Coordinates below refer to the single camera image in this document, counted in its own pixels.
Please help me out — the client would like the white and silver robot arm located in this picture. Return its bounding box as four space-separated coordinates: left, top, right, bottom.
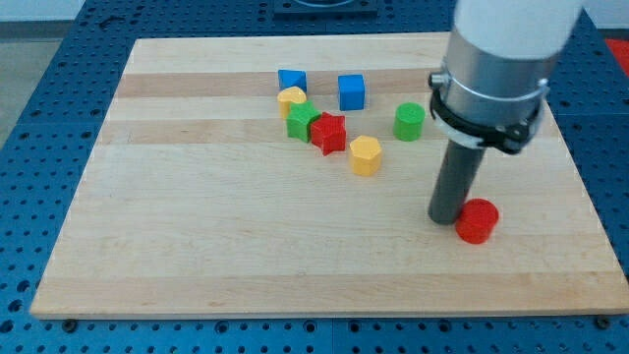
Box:
429 0 583 154

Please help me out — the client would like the red star block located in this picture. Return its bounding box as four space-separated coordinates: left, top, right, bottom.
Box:
311 112 347 155

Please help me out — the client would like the green star block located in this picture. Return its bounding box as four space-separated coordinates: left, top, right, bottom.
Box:
286 100 321 143

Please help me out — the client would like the yellow hexagon block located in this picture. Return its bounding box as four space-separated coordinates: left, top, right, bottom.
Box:
349 136 382 176

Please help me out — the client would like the wooden board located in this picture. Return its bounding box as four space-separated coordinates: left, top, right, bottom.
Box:
30 32 628 320

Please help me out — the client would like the yellow heart block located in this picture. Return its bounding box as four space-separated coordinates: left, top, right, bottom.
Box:
277 87 308 119

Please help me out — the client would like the blue cube block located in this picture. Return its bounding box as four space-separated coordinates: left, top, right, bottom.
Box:
337 74 366 111

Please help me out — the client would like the blue triangle block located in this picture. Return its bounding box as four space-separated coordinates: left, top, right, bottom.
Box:
277 69 308 92

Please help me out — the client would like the green cylinder block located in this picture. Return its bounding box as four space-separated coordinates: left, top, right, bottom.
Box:
393 102 426 142

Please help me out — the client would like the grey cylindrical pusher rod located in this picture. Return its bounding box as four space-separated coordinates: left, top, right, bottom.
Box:
428 141 486 225

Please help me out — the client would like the red cylinder block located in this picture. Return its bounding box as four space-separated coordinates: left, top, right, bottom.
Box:
455 199 499 245

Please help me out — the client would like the red object at right edge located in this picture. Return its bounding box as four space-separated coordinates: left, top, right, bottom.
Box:
605 38 629 76

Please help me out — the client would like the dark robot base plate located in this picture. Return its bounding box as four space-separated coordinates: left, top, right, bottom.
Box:
270 0 379 18

